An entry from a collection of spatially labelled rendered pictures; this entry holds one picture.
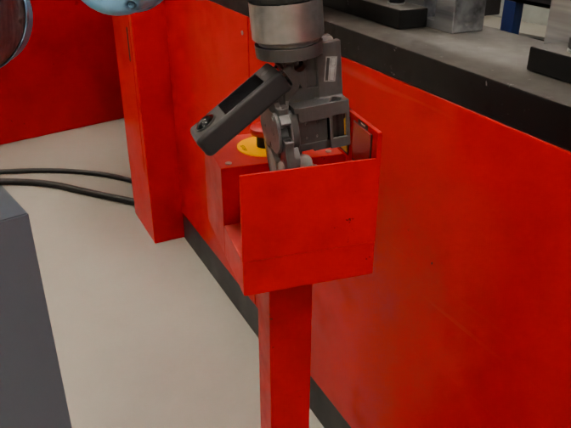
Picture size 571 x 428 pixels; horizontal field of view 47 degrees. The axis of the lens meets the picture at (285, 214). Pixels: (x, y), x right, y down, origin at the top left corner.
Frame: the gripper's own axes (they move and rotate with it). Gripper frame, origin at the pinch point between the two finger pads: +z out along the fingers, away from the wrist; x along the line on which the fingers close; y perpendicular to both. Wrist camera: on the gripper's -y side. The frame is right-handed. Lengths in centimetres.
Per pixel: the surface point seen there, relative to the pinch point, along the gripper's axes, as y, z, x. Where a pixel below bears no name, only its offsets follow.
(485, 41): 36.7, -11.2, 16.6
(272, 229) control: -3.0, -1.2, -4.9
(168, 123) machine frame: 1, 32, 129
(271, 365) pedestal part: -3.4, 24.0, 2.3
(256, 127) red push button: -0.2, -7.7, 9.2
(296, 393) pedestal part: -0.4, 30.4, 2.3
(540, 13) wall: 346, 92, 402
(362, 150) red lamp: 9.3, -6.7, -1.7
